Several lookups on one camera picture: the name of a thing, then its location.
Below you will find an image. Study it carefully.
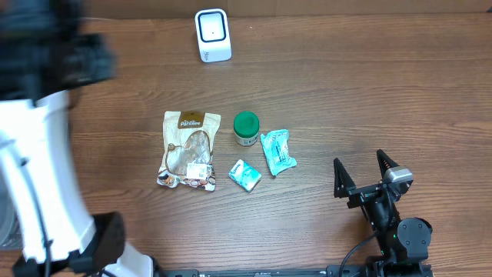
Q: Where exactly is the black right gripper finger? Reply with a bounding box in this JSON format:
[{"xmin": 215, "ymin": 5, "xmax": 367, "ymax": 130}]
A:
[
  {"xmin": 376, "ymin": 149, "xmax": 399, "ymax": 178},
  {"xmin": 334, "ymin": 158, "xmax": 356, "ymax": 198}
]

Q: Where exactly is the teal tissue pack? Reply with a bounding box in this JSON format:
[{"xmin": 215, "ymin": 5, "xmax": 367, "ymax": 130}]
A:
[{"xmin": 261, "ymin": 129, "xmax": 297, "ymax": 176}]

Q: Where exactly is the small teal gum pack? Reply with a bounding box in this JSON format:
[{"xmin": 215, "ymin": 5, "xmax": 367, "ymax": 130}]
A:
[{"xmin": 228, "ymin": 159, "xmax": 262, "ymax": 192}]

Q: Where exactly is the green lid jar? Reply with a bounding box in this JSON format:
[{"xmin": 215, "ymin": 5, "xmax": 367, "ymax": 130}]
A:
[{"xmin": 233, "ymin": 111, "xmax": 260, "ymax": 146}]

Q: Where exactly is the brown clear snack bag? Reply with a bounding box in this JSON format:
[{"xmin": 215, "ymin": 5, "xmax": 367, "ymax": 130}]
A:
[{"xmin": 156, "ymin": 111, "xmax": 221, "ymax": 192}]

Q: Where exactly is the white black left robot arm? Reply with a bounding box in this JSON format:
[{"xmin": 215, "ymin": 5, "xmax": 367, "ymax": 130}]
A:
[{"xmin": 1, "ymin": 1, "xmax": 159, "ymax": 276}]

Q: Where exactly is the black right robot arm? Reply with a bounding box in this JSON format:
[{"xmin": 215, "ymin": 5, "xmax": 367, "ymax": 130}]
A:
[{"xmin": 327, "ymin": 149, "xmax": 433, "ymax": 277}]

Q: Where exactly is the white barcode scanner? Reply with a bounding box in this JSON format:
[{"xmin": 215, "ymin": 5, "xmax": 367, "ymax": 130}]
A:
[{"xmin": 194, "ymin": 8, "xmax": 232, "ymax": 63}]

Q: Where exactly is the grey plastic mesh basket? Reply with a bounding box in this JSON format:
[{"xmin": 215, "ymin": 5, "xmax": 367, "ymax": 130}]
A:
[{"xmin": 0, "ymin": 181, "xmax": 23, "ymax": 251}]

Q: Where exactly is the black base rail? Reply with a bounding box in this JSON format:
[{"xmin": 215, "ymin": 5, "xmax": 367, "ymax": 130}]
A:
[{"xmin": 158, "ymin": 265, "xmax": 374, "ymax": 277}]

